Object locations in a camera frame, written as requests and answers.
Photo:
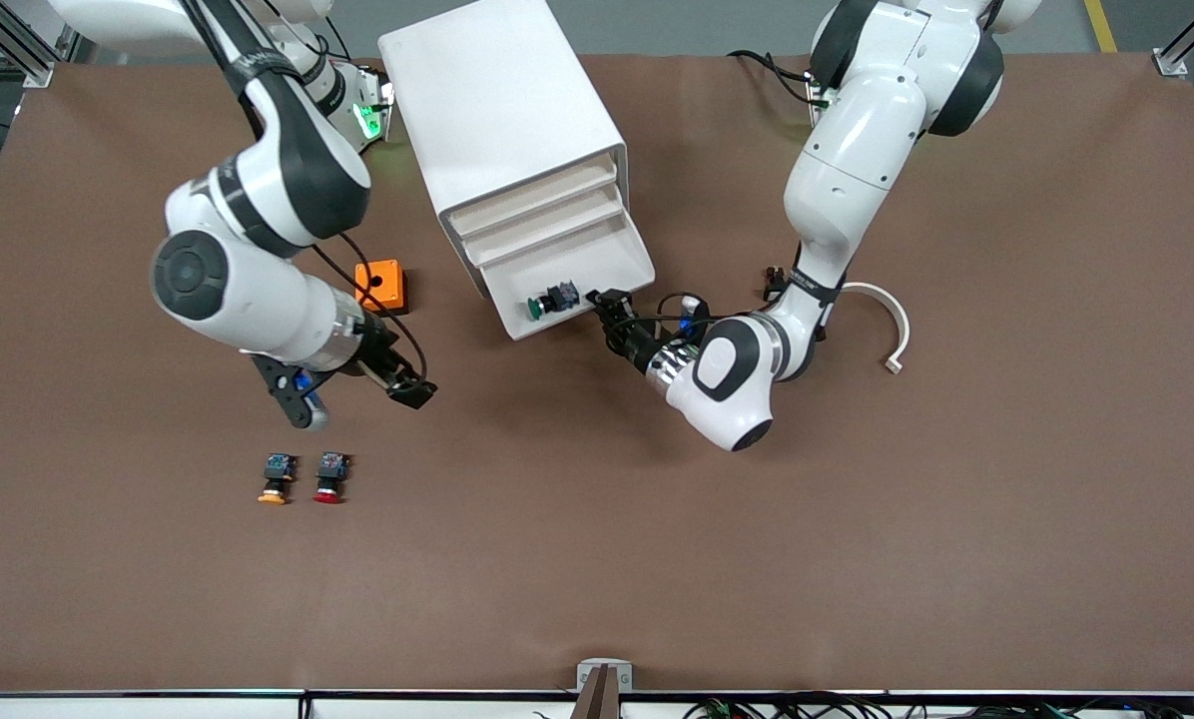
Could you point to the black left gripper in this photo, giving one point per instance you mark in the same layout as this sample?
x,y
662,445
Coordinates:
x,y
638,346

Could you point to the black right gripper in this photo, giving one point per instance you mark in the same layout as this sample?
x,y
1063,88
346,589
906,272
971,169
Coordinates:
x,y
377,352

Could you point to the white plastic drawer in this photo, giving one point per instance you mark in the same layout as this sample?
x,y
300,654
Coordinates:
x,y
532,195
547,228
597,265

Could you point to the green mushroom push button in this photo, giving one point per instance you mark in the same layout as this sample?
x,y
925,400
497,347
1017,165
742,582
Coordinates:
x,y
555,300

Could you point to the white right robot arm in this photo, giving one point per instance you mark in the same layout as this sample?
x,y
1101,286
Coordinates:
x,y
278,180

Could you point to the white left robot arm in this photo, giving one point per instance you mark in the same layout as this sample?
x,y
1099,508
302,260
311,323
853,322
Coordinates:
x,y
857,150

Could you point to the orange push button box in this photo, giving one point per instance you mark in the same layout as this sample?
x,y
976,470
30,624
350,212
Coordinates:
x,y
382,278

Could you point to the red mushroom push button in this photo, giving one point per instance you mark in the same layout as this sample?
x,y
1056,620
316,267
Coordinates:
x,y
330,477

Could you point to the small black white button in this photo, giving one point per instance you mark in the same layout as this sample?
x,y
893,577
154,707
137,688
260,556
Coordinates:
x,y
773,285

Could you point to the yellow mushroom push button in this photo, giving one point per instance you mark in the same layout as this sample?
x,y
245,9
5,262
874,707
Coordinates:
x,y
277,479

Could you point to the white drawer cabinet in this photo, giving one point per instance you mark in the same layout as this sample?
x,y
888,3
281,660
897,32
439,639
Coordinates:
x,y
487,100

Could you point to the white curved plastic bracket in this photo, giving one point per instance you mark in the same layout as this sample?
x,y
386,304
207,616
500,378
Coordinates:
x,y
896,320

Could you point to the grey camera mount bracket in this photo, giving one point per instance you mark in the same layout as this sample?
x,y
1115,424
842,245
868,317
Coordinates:
x,y
604,677

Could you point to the white table edge rail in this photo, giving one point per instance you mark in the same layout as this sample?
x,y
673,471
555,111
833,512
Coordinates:
x,y
158,705

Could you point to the aluminium frame profile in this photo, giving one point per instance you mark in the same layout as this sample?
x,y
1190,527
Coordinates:
x,y
1178,55
18,50

